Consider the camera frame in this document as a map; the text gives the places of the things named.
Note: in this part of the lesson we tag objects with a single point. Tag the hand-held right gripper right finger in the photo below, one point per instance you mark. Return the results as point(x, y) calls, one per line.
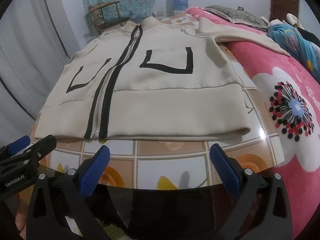
point(225, 171)

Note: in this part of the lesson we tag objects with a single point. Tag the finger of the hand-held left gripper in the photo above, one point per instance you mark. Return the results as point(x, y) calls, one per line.
point(18, 145)
point(43, 146)

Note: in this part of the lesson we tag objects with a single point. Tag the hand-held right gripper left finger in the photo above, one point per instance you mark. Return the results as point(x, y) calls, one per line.
point(95, 171)

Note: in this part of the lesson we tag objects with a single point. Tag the beige zip jacket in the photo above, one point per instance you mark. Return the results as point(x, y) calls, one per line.
point(162, 80)

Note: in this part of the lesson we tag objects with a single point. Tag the person's left hand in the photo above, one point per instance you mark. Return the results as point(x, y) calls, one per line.
point(21, 223)

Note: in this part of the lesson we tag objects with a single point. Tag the orange checked tablecloth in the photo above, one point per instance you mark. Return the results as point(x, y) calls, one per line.
point(175, 152)

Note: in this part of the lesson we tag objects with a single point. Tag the green white cloth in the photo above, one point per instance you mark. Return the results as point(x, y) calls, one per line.
point(112, 231)

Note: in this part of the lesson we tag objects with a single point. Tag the white curtain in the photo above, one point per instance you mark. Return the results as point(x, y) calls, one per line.
point(30, 55)

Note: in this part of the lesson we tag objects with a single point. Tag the pink floral blanket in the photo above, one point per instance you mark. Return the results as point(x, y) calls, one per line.
point(275, 75)

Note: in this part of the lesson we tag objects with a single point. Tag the wooden chair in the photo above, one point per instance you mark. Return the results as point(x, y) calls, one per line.
point(112, 22)

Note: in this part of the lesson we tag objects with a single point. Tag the blue printed cloth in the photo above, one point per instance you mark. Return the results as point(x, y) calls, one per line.
point(292, 40)

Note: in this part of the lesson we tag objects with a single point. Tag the grey-green lace pillow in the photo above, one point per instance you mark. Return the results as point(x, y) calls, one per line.
point(237, 15)

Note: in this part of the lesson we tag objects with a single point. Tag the black cloth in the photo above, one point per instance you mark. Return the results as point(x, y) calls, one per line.
point(308, 35)

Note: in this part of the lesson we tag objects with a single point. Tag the white water dispenser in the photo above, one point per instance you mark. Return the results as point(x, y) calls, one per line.
point(178, 13)

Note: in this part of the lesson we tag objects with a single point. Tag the blue water bottle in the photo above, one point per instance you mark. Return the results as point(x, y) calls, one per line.
point(180, 0)

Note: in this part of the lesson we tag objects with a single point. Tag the brown wooden cabinet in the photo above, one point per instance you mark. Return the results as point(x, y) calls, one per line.
point(285, 2)

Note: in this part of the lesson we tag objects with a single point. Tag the white wall socket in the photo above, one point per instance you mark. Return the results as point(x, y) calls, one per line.
point(158, 13)

